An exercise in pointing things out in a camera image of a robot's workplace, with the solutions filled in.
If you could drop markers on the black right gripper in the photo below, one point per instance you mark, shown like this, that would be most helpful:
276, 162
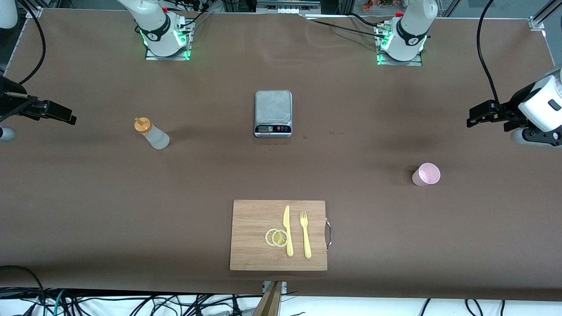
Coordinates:
9, 104

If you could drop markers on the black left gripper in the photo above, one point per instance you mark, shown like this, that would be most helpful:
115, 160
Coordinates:
512, 108

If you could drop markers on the pink plastic cup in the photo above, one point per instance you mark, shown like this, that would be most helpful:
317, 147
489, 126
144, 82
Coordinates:
428, 174

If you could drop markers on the sauce bottle with orange cap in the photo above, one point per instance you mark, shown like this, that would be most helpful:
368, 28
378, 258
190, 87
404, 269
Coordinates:
156, 138

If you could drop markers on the orange green background objects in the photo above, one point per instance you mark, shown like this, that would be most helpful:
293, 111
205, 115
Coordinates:
377, 4

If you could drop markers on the silver digital kitchen scale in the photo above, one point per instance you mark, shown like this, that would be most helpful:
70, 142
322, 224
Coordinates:
273, 109

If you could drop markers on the yellow plastic fork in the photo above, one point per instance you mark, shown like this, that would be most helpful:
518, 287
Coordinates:
307, 245

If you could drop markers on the grey power strip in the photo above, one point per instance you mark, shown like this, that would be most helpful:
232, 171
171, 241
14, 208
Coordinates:
285, 9

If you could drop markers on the wooden cutting board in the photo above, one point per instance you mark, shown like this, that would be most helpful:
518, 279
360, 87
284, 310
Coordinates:
250, 245

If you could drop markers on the yellow plastic knife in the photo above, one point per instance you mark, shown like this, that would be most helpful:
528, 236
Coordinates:
290, 245

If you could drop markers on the lemon slice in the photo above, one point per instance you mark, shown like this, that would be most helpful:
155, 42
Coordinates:
279, 238
268, 237

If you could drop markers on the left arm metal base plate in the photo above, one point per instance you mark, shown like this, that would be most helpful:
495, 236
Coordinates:
417, 62

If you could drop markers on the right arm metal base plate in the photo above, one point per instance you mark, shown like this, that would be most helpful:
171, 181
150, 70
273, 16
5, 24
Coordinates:
151, 57

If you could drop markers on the aluminium frame profile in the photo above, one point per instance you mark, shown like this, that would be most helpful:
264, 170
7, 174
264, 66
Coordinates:
538, 22
33, 11

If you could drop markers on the small metal bracket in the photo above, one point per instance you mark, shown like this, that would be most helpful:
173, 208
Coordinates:
284, 287

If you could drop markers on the wooden post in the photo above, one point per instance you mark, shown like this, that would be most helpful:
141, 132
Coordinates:
270, 303

